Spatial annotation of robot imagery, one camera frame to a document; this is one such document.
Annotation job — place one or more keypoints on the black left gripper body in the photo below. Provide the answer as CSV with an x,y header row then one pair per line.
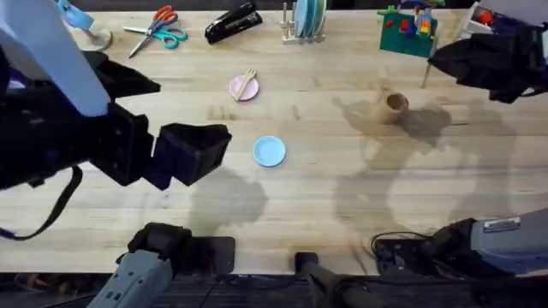
x,y
55,137

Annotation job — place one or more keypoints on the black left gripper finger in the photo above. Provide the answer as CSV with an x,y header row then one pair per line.
x,y
157,177
192,141

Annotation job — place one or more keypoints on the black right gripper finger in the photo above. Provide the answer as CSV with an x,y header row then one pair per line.
x,y
445,68
449,51

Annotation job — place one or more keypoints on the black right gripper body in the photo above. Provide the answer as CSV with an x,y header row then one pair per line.
x,y
501,60

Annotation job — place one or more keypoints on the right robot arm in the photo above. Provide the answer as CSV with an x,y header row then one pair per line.
x,y
509,248

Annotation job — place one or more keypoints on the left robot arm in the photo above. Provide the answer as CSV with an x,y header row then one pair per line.
x,y
51,55

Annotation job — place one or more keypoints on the wooden cup container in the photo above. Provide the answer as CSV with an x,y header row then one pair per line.
x,y
390,109

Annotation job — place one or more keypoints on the pink plate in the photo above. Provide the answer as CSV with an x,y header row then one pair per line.
x,y
249,90

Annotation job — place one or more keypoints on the light blue plate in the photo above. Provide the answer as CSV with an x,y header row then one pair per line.
x,y
269,151

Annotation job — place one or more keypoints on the green racked plate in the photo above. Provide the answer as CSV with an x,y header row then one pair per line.
x,y
322,15

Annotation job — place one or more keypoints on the teal racked plate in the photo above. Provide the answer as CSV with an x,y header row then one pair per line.
x,y
311,17

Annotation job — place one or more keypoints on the pale blue racked plate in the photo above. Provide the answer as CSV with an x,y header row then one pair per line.
x,y
301,17

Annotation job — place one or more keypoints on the white box with red item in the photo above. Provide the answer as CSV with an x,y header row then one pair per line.
x,y
475,23

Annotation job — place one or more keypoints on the green board with toy blocks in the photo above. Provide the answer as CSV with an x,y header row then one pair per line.
x,y
406,36

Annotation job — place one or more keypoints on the blue tape dispenser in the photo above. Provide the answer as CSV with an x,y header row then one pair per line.
x,y
79,19

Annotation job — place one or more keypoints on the black stapler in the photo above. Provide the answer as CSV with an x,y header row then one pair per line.
x,y
233,22

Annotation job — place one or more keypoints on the wooden peg rack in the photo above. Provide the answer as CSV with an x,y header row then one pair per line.
x,y
287,34

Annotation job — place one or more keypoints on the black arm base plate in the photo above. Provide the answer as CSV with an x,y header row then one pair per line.
x,y
216,254
396,256

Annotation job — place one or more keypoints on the black rail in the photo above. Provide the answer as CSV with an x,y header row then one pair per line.
x,y
257,291

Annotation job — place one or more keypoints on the black camera post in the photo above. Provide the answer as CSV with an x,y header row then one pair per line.
x,y
329,278

